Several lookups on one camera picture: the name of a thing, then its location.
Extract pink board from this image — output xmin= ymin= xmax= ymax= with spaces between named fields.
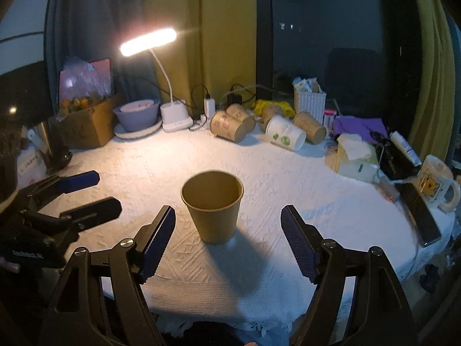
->
xmin=88 ymin=58 xmax=113 ymax=96

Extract plain brown paper cup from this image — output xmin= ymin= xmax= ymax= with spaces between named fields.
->
xmin=181 ymin=170 xmax=244 ymax=245

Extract tissue box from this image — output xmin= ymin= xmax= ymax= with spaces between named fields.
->
xmin=333 ymin=133 xmax=381 ymax=183

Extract white labelled packet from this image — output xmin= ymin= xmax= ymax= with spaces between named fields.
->
xmin=16 ymin=144 xmax=48 ymax=185

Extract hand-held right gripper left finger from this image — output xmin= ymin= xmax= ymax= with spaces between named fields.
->
xmin=38 ymin=205 xmax=177 ymax=346

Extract white wicker basket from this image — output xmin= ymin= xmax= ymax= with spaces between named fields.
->
xmin=293 ymin=86 xmax=327 ymax=125

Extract black pouch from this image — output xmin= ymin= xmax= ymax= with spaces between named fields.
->
xmin=375 ymin=139 xmax=420 ymax=181

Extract printed brown paper cup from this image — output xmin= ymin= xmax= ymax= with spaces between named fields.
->
xmin=292 ymin=112 xmax=328 ymax=145
xmin=226 ymin=103 xmax=256 ymax=132
xmin=261 ymin=104 xmax=285 ymax=130
xmin=210 ymin=110 xmax=247 ymax=142

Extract black smartphone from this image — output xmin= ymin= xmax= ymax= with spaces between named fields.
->
xmin=394 ymin=182 xmax=442 ymax=247

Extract cardboard box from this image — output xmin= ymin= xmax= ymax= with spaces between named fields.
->
xmin=58 ymin=95 xmax=125 ymax=148

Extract white tube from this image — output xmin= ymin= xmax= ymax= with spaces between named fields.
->
xmin=390 ymin=131 xmax=422 ymax=167

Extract steel kettle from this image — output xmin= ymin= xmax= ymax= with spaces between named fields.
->
xmin=34 ymin=119 xmax=73 ymax=172

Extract white textured tablecloth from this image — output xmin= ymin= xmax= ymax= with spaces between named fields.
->
xmin=36 ymin=123 xmax=451 ymax=336

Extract white plate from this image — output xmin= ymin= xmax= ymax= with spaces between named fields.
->
xmin=114 ymin=115 xmax=163 ymax=140

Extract yellow cloth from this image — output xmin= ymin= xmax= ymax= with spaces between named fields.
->
xmin=252 ymin=99 xmax=294 ymax=118

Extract purple bowl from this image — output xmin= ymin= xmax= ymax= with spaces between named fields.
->
xmin=114 ymin=98 xmax=161 ymax=132

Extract yellow curtain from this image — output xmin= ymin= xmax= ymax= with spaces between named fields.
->
xmin=407 ymin=0 xmax=458 ymax=168
xmin=139 ymin=0 xmax=258 ymax=112

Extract purple cloth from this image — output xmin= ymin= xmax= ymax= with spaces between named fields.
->
xmin=331 ymin=115 xmax=390 ymax=142

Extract grey curtain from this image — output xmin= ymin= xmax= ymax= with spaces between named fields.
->
xmin=45 ymin=0 xmax=145 ymax=94

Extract black cable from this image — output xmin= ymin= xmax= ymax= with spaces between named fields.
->
xmin=190 ymin=84 xmax=210 ymax=119

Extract clear plastic bag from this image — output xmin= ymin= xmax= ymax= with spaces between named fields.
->
xmin=59 ymin=57 xmax=112 ymax=101

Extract white printed mug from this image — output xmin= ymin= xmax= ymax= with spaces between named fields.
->
xmin=418 ymin=155 xmax=461 ymax=211

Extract packets in basket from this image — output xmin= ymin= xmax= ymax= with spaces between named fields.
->
xmin=292 ymin=76 xmax=323 ymax=93

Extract white green-dotted paper cup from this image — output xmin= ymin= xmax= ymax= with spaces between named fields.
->
xmin=265 ymin=115 xmax=306 ymax=151

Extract white desk lamp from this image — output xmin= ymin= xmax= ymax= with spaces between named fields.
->
xmin=120 ymin=26 xmax=195 ymax=132

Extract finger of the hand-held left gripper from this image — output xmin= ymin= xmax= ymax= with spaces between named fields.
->
xmin=59 ymin=196 xmax=122 ymax=232
xmin=22 ymin=170 xmax=101 ymax=210

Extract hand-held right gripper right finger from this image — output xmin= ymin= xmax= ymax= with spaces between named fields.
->
xmin=280 ymin=205 xmax=420 ymax=346

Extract pile of small oranges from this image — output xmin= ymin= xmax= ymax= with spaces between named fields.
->
xmin=59 ymin=95 xmax=109 ymax=113

